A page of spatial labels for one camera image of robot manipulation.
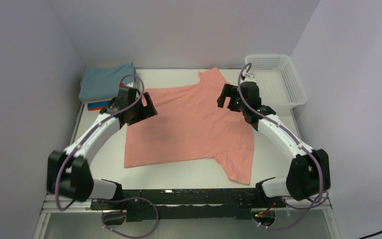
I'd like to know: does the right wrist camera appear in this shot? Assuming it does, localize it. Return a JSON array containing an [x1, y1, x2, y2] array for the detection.
[[241, 74, 257, 83]]

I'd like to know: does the blue folded t shirt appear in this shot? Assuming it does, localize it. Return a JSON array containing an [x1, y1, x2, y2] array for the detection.
[[87, 101, 110, 107]]

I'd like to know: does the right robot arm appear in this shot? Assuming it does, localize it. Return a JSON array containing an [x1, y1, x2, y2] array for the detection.
[[217, 82, 331, 207]]

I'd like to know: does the pink t shirt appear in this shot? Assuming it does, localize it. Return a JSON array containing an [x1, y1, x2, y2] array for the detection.
[[124, 68, 254, 185]]

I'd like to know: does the white plastic basket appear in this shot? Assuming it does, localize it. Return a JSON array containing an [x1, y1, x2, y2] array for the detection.
[[245, 54, 307, 111]]

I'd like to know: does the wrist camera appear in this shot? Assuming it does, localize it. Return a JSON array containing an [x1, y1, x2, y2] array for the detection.
[[119, 82, 137, 88], [241, 74, 257, 83]]

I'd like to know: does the orange folded t shirt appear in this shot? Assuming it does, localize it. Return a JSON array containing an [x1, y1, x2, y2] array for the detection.
[[87, 106, 104, 111]]

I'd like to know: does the teal folded t shirt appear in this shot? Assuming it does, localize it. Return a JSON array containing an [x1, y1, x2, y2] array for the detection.
[[79, 62, 136, 103]]

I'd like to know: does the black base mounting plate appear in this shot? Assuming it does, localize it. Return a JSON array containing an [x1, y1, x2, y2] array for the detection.
[[91, 188, 285, 222]]

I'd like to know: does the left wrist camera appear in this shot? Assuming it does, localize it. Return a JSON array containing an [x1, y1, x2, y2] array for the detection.
[[119, 82, 137, 88]]

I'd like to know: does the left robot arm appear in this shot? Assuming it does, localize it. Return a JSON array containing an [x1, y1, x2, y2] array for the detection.
[[46, 86, 157, 209]]

